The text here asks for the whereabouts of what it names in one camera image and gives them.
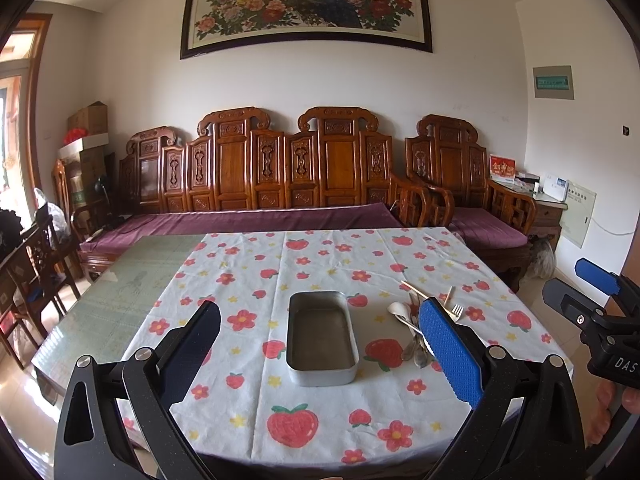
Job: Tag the peacock flower framed painting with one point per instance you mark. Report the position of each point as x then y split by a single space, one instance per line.
213 25

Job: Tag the dark wooden chair left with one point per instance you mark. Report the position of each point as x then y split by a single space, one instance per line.
36 272

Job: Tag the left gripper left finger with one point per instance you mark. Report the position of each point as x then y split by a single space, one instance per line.
92 442

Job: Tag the grey fluffy item on floor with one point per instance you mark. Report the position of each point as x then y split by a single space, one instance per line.
542 260

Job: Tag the white box with red item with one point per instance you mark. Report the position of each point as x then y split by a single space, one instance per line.
85 143

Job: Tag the person's right hand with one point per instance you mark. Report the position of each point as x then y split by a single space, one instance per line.
601 421

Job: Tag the long carved wooden sofa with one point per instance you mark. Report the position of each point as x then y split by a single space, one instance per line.
237 162

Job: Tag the wooden window door frame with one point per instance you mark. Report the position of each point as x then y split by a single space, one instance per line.
20 64

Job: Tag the white plastic bag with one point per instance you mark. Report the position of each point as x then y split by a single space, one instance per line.
51 219

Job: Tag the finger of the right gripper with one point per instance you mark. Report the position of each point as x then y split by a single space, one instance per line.
611 284
573 305

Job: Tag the strawberry flower tablecloth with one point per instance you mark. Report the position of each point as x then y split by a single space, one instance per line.
242 405

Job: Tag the white wall distribution box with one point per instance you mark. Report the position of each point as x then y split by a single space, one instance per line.
575 219

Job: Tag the carved wooden armchair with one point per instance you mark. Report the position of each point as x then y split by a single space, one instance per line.
447 159

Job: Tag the purple armchair cushion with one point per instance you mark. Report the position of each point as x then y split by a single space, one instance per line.
481 230

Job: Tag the brown cardboard box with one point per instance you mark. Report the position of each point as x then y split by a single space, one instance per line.
92 118

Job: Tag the metal spoon black handle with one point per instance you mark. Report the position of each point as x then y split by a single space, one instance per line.
421 357

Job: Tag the grey wall electrical panel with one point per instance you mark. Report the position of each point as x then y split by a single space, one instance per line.
553 82

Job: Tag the red calendar card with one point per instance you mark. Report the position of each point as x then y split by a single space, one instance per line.
502 168

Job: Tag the grey metal rectangular tin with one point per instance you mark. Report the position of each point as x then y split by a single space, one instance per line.
321 347

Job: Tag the wooden side table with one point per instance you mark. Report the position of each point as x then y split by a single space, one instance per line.
541 219

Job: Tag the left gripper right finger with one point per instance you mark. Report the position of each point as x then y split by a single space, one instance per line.
524 421

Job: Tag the cream plastic chopstick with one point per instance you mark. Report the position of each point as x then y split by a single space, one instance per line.
413 288

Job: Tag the white plastic fork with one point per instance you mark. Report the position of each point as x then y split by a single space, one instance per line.
454 310

